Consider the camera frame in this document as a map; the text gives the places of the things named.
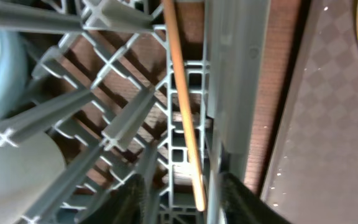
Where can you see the wooden chopstick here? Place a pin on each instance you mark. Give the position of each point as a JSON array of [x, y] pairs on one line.
[[184, 103]]

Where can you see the white cup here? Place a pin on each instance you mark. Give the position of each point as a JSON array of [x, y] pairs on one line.
[[25, 173]]

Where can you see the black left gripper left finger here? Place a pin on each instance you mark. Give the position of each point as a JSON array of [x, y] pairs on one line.
[[126, 206]]

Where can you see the grey dishwasher rack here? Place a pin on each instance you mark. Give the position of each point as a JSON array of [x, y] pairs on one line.
[[101, 85]]

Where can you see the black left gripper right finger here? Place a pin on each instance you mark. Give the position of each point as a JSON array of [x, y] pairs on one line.
[[241, 206]]

